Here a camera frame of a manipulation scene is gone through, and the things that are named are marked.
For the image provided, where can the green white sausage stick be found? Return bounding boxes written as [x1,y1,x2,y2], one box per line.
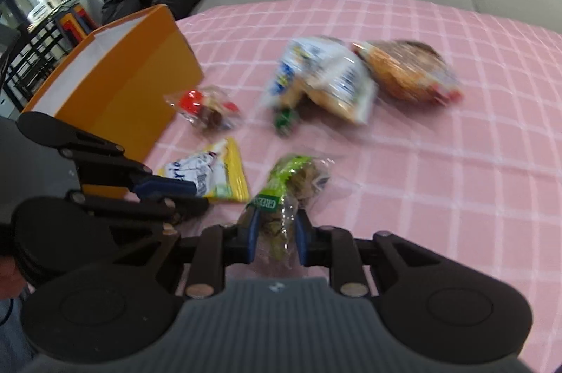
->
[273,107,299,136]

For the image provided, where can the orange noodle snack bag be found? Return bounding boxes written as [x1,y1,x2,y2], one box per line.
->
[352,40,463,105]

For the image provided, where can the white yellow snack packet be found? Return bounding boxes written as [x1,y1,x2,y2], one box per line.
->
[157,137,250,203]

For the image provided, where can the orange cardboard box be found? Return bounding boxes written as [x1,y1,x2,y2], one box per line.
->
[22,3,206,198]

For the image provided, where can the person's hand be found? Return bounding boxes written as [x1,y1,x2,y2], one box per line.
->
[0,257,27,300]

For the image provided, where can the pink checkered tablecloth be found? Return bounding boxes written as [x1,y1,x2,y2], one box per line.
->
[131,0,562,369]

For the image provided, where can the small red clear candy packet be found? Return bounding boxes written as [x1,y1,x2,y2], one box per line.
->
[164,87,242,133]

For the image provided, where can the stacked coloured stools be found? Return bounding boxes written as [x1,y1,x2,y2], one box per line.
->
[54,4,98,48]

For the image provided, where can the green snack packet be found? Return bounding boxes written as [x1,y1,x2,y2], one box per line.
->
[237,153,334,267]

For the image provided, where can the white blue snack bag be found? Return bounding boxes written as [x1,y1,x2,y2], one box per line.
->
[263,36,378,126]

